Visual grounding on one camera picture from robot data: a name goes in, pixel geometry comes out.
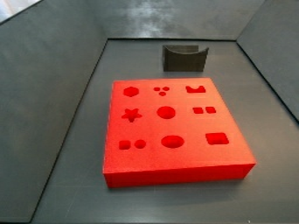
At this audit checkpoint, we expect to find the red shape-sorting board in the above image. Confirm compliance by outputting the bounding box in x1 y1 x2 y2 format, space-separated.
103 78 257 187

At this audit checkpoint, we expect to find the black curved holder stand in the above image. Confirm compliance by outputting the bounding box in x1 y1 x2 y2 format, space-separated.
163 45 210 72

